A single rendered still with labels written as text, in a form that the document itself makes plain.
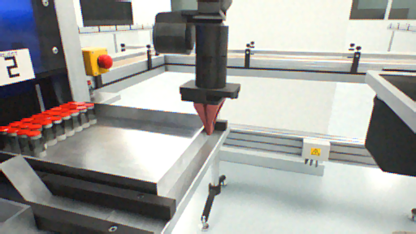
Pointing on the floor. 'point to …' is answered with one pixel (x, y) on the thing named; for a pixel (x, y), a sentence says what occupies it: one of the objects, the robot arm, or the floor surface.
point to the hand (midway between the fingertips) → (210, 130)
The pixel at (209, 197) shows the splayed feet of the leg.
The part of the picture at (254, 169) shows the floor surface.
